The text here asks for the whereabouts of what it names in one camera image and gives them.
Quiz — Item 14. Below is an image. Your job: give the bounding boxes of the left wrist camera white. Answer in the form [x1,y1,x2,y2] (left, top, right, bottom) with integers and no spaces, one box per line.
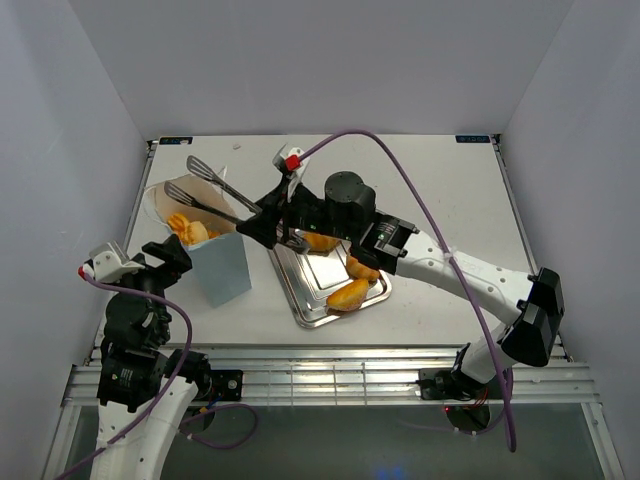
[78,241,144,284]

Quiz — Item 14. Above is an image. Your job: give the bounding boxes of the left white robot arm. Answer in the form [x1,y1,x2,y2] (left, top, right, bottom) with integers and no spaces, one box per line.
[79,234,212,479]

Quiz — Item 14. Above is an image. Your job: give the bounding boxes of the orange twisted braided bread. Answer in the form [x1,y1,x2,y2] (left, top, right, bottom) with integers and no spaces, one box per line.
[167,213,220,245]

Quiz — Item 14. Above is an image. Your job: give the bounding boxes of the aluminium table edge rail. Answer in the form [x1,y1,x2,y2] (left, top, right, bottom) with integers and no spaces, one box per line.
[124,139,159,247]

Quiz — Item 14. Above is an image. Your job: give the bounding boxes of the aluminium front frame rail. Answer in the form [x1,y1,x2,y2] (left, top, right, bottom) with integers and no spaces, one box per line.
[59,344,601,409]

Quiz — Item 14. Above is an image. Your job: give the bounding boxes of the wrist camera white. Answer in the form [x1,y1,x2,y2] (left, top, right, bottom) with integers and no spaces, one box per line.
[272,144,307,201]
[78,241,144,284]

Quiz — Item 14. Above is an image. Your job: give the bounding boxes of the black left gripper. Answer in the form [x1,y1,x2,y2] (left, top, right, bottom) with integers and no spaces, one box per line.
[95,231,192,342]

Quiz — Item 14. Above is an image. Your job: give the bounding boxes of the orange scored oval bread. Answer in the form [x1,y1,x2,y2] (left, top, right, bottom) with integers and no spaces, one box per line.
[303,232,340,254]

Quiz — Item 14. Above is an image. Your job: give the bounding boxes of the light blue paper bag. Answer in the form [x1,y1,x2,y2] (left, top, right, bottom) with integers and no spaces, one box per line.
[142,181,252,308]

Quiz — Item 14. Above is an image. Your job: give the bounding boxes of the purple cable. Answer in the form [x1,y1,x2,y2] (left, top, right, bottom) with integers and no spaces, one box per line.
[57,277,261,480]
[299,129,517,454]

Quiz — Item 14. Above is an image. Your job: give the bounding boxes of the silver metal tray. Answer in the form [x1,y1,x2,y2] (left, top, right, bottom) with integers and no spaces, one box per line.
[267,234,393,330]

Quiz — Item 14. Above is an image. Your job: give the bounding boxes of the golden glazed bun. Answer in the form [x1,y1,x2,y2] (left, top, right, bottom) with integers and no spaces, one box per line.
[326,279,369,312]

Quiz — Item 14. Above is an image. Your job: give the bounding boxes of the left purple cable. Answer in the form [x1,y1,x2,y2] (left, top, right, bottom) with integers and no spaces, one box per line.
[57,277,261,480]

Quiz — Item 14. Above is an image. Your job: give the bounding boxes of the pale round bread roll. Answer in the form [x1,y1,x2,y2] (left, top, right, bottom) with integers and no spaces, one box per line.
[183,221,210,246]

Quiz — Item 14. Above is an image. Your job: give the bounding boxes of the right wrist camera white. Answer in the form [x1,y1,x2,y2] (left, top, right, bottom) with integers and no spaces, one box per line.
[272,144,307,201]

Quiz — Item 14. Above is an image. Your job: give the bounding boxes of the curved croissant bread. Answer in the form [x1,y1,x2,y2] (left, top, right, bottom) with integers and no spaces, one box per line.
[346,255,380,283]

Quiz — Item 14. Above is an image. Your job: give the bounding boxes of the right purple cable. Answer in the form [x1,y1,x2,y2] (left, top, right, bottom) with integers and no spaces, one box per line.
[299,129,517,454]

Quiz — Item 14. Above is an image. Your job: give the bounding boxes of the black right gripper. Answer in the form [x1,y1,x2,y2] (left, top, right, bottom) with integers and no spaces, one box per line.
[235,176,355,251]

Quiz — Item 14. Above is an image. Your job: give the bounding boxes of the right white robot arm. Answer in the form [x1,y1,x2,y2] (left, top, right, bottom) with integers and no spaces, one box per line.
[237,172,565,400]

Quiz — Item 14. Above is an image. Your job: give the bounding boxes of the silver metal tongs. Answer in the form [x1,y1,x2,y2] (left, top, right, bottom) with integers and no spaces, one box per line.
[163,155,309,253]

